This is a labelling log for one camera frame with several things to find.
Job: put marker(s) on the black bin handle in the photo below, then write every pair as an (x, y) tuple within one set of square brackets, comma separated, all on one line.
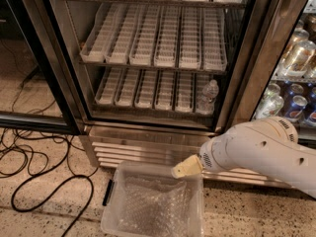
[(108, 192)]

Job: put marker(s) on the silver soda can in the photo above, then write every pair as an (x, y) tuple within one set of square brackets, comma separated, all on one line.
[(270, 107)]

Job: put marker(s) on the blue pepsi can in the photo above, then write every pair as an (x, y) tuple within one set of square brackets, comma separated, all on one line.
[(309, 116), (294, 107)]

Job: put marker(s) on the clear plastic storage bin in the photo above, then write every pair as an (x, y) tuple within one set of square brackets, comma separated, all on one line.
[(113, 210)]

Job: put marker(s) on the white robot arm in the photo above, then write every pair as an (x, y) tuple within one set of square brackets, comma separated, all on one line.
[(268, 146)]

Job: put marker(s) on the open glass fridge door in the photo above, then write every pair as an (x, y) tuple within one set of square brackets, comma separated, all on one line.
[(35, 87)]

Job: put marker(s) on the clear plastic water bottle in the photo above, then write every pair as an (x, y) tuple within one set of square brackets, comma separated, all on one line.
[(205, 102)]

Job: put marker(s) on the stainless steel fridge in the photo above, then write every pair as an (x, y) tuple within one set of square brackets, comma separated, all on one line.
[(112, 134)]

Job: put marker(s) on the bubble wrap sheet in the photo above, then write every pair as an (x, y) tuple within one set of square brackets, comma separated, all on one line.
[(155, 208)]

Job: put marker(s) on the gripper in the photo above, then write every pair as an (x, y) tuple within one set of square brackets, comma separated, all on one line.
[(209, 158)]

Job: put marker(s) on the gold beverage can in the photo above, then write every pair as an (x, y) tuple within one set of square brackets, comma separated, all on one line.
[(298, 57), (297, 36)]

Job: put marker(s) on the closed glass fridge door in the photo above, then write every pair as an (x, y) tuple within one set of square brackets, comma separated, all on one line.
[(277, 28)]

